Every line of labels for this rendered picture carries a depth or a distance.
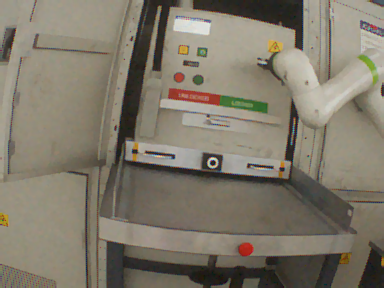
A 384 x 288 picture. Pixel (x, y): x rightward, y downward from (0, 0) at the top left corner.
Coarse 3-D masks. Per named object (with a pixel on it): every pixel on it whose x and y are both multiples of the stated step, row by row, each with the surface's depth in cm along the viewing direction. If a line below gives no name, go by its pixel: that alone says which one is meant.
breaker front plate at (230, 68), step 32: (224, 32) 174; (256, 32) 175; (288, 32) 176; (224, 64) 176; (256, 64) 176; (256, 96) 178; (288, 96) 179; (160, 128) 177; (192, 128) 177; (224, 128) 178; (256, 128) 179
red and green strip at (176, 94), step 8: (168, 96) 175; (176, 96) 176; (184, 96) 176; (192, 96) 176; (200, 96) 176; (208, 96) 176; (216, 96) 177; (224, 96) 177; (208, 104) 177; (216, 104) 177; (224, 104) 177; (232, 104) 177; (240, 104) 178; (248, 104) 178; (256, 104) 178; (264, 104) 178; (264, 112) 179
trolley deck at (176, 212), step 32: (160, 192) 144; (192, 192) 150; (224, 192) 156; (256, 192) 161; (288, 192) 166; (128, 224) 109; (160, 224) 111; (192, 224) 115; (224, 224) 119; (256, 224) 121; (288, 224) 123; (320, 224) 124; (256, 256) 112
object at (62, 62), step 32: (32, 0) 113; (64, 0) 132; (96, 0) 150; (32, 32) 118; (64, 32) 138; (96, 32) 156; (32, 64) 126; (64, 64) 143; (96, 64) 162; (32, 96) 130; (64, 96) 148; (96, 96) 167; (0, 128) 117; (32, 128) 133; (64, 128) 151; (96, 128) 171; (0, 160) 117; (32, 160) 136; (64, 160) 154; (96, 160) 169
